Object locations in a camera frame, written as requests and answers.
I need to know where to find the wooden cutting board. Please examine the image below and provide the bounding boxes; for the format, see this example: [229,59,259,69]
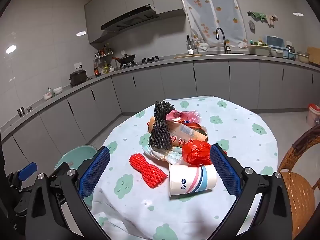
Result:
[174,53,203,59]

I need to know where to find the white bucket with red lid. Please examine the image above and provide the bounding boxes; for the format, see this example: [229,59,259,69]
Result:
[306,103,320,127]

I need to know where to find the black foam fruit net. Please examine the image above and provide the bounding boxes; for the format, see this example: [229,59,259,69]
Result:
[148,100,175,150]

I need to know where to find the blue dish rack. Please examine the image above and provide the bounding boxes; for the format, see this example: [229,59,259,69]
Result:
[266,36,287,56]

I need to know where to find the tan cylindrical package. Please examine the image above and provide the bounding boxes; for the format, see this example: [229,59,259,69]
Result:
[148,116,208,147]

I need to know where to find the orange print window curtain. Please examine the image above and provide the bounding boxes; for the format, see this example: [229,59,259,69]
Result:
[180,0,248,48]

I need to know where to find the metal knife rack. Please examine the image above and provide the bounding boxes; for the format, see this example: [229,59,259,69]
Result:
[186,34,200,55]

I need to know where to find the grey base cabinets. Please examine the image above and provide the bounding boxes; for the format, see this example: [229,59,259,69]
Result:
[0,61,320,178]

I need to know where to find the pink crinkled plastic bag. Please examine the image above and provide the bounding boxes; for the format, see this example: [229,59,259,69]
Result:
[166,110,202,125]

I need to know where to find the steel pot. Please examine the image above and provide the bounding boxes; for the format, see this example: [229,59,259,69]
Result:
[286,45,298,60]

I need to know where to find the black range hood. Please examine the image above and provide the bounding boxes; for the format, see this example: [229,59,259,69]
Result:
[101,4,160,32]

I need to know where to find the striped paper cup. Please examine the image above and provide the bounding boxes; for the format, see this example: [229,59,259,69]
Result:
[169,164,217,197]

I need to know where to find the black kitchen faucet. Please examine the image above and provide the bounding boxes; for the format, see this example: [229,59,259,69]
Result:
[216,27,230,54]

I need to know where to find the wicker chair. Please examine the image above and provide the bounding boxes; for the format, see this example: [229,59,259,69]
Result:
[277,125,320,240]

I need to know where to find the spice rack with bottles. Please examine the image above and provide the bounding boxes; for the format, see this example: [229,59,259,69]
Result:
[94,44,116,77]

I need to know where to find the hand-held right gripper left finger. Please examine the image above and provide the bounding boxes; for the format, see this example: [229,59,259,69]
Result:
[25,146,111,240]

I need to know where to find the dark rice cooker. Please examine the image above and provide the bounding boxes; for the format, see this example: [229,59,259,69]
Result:
[69,70,88,87]

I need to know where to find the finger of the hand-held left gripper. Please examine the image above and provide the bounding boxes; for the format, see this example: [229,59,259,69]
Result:
[18,162,38,182]
[51,162,72,180]

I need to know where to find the red foam fruit net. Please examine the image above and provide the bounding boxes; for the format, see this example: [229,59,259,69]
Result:
[129,151,168,188]

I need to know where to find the black gas stove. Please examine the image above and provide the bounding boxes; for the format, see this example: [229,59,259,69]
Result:
[119,56,160,68]

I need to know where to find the hanging green cloth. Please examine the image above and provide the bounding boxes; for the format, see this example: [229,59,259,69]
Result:
[247,11,279,26]

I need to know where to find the white dish basin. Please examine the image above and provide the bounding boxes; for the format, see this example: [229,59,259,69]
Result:
[247,44,272,56]

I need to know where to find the black wok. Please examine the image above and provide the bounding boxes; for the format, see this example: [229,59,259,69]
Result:
[112,54,137,65]

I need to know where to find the grey kitchen countertop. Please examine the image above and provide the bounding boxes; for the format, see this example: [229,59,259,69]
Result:
[0,52,320,130]

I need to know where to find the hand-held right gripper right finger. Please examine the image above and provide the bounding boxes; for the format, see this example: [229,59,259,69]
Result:
[209,144,299,240]

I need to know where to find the plaid cloth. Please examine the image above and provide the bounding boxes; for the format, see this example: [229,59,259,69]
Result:
[142,145,186,166]

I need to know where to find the clear red-printed plastic bag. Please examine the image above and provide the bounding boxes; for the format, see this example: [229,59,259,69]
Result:
[170,134,193,147]

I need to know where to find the green round bin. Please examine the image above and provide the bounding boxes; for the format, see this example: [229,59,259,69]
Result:
[54,145,98,172]

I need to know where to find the grey wall cabinets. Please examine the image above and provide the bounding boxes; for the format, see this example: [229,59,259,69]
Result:
[84,0,186,44]

